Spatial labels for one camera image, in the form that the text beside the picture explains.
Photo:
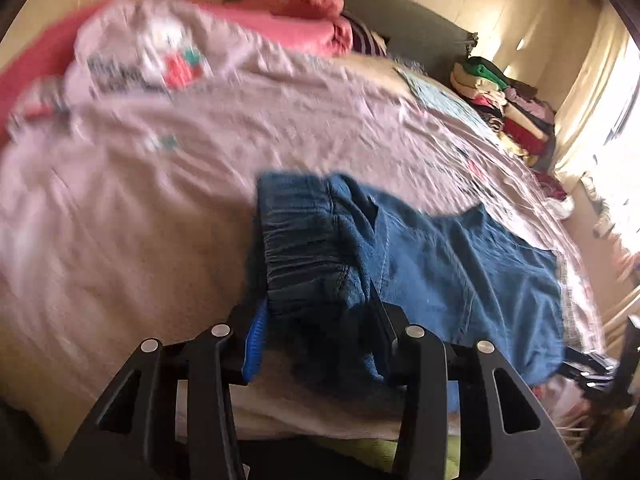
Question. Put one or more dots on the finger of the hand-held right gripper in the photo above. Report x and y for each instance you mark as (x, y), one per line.
(602, 386)
(590, 361)

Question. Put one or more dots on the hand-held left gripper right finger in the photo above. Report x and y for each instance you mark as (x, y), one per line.
(387, 325)

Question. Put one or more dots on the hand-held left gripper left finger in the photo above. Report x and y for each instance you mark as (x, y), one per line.
(254, 347)

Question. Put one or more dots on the blue denim pants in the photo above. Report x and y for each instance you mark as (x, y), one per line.
(425, 260)

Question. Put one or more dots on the heap of pale clothes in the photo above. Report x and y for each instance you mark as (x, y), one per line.
(607, 220)

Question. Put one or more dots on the red and white clothes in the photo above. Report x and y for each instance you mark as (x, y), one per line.
(557, 200)

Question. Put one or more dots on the pink strawberry print duvet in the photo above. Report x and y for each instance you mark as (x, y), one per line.
(150, 210)

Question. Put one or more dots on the light blue knitted cloth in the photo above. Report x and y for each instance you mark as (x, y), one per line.
(440, 95)

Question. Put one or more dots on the pile of folded clothes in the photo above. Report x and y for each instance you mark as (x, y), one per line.
(520, 125)

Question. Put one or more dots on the cream curtain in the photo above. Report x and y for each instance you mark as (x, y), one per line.
(590, 110)

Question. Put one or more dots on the grey headboard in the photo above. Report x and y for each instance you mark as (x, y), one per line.
(400, 20)

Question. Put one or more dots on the pink blanket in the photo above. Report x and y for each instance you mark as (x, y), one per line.
(300, 30)

